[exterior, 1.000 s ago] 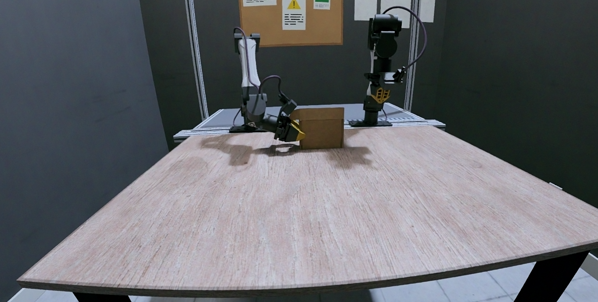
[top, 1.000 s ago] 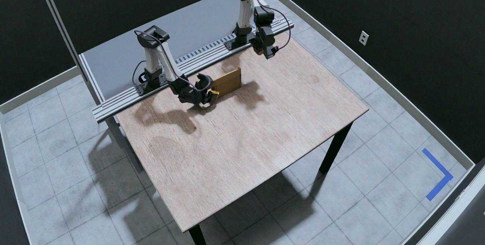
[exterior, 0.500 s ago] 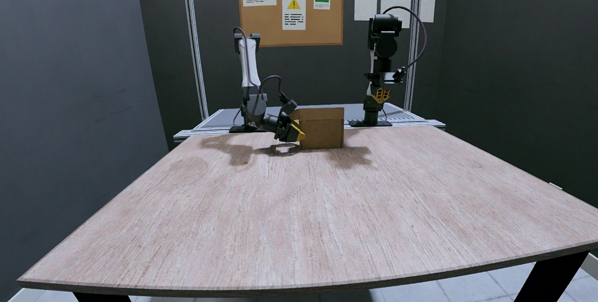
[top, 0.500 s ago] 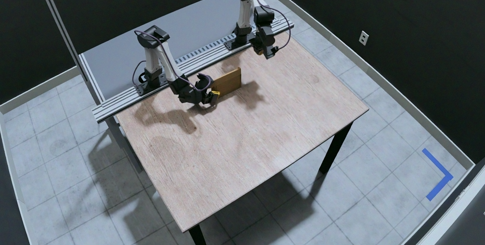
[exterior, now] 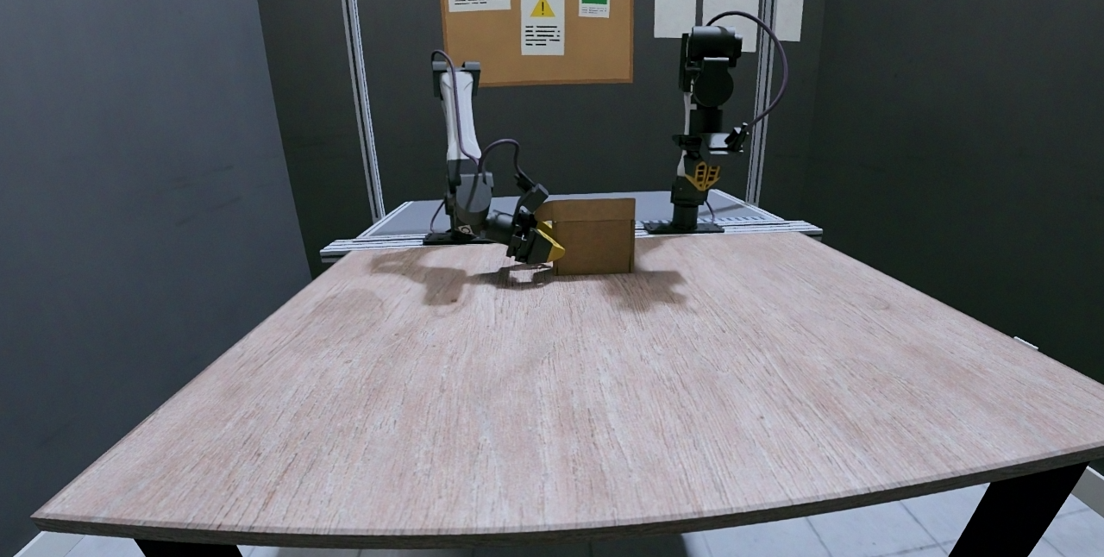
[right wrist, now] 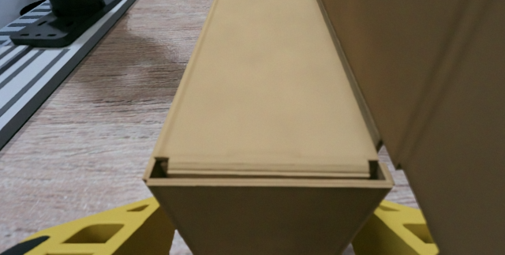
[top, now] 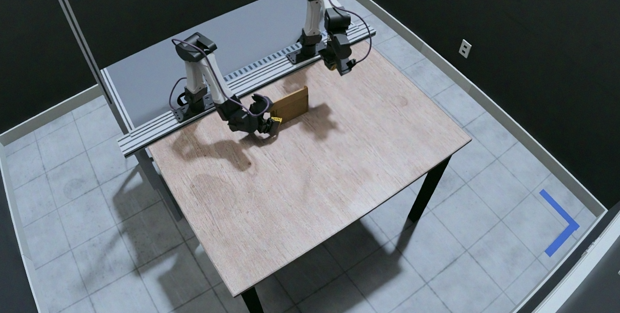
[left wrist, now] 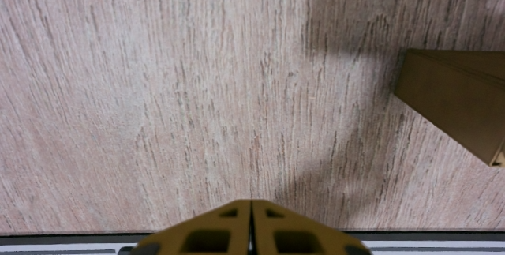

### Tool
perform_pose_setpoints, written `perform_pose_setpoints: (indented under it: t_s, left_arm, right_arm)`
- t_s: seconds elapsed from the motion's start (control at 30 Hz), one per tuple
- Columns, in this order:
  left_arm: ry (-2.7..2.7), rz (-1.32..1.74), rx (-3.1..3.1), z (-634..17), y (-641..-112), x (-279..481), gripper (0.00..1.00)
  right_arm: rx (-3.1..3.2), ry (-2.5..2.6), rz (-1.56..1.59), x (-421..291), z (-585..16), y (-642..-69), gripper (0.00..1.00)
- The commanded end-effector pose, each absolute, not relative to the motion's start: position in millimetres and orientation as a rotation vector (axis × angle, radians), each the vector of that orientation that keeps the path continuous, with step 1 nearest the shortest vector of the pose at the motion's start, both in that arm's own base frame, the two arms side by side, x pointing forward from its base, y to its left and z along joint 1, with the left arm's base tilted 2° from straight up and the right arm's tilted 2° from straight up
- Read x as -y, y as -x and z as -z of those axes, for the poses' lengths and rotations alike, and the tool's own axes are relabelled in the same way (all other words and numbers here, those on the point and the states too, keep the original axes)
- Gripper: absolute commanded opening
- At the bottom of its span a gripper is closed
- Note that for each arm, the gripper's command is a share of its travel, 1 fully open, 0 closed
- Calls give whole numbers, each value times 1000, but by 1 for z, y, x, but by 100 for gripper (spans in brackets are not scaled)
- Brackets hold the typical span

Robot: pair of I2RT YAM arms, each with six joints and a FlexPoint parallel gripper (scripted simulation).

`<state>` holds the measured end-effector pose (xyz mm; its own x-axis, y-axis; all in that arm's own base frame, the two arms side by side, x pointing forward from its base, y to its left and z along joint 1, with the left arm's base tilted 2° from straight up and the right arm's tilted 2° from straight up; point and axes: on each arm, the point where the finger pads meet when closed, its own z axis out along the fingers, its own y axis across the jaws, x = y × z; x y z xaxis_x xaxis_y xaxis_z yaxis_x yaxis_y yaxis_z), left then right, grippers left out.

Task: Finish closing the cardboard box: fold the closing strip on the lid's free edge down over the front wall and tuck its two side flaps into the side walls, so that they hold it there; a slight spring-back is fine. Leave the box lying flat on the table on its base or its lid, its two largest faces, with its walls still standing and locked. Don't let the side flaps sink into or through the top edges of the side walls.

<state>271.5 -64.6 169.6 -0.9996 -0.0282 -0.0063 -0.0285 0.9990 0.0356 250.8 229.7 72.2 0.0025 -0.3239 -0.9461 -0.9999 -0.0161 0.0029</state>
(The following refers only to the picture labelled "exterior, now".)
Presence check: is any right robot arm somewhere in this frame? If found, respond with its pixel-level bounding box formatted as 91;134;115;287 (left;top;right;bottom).
423;61;549;245

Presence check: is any grey aluminium crossbar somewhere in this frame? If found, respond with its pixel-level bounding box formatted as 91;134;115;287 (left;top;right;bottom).
320;221;822;263

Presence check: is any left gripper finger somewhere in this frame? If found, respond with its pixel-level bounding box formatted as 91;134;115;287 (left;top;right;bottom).
684;161;707;191
703;167;720;191

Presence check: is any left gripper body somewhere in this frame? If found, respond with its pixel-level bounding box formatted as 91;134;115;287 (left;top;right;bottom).
672;110;724;178

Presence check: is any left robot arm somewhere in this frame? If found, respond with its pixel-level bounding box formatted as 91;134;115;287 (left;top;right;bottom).
644;26;749;235

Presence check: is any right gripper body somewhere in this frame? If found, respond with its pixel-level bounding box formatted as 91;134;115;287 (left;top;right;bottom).
485;210;554;264

